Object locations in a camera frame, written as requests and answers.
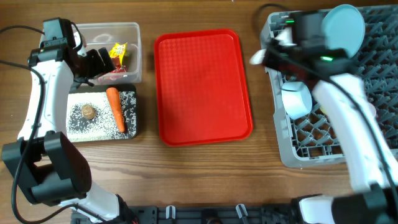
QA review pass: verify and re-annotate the black waste tray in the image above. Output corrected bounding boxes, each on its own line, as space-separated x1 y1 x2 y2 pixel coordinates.
65 83 138 143

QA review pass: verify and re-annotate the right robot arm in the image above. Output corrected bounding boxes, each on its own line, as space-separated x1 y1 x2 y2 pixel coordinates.
251 46 397 223

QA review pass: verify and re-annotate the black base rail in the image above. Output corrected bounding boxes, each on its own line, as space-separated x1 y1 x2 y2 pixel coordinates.
70 202 348 224

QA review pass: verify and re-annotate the yellow snack wrapper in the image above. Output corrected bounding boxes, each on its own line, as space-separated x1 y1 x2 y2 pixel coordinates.
109 43 127 66

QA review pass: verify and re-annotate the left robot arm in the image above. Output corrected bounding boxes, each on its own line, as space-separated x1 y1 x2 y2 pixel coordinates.
1 44 137 223

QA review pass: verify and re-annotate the yellow plastic cup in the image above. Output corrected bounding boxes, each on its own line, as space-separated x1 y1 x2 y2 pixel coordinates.
320 106 327 115

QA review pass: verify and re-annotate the light blue plate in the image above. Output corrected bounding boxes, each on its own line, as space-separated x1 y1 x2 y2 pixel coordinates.
322 4 365 58

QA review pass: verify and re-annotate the red plastic tray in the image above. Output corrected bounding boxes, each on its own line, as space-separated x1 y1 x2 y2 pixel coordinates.
154 29 253 147

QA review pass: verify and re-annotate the white plastic spoon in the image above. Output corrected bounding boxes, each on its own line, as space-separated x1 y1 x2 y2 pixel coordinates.
249 49 267 65

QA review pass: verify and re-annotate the brown food lump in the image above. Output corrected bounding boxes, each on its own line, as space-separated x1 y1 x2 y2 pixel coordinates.
81 105 96 120

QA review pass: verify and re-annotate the pink plastic cup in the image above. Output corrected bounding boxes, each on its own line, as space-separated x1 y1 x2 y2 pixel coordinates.
369 103 377 117

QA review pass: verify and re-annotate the grey dishwasher rack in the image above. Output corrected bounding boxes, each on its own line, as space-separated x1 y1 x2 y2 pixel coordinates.
268 5 397 168

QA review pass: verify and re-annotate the red snack wrapper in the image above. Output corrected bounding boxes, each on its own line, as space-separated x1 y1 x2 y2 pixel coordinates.
97 65 127 83

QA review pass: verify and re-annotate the orange carrot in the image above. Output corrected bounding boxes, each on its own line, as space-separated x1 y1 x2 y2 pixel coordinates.
106 87 126 133

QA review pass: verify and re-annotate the clear plastic bin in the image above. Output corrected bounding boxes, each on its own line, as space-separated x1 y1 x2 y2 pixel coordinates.
77 22 142 85

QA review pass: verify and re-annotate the blue bowl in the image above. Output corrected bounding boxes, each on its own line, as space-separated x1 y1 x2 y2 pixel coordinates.
281 82 312 119

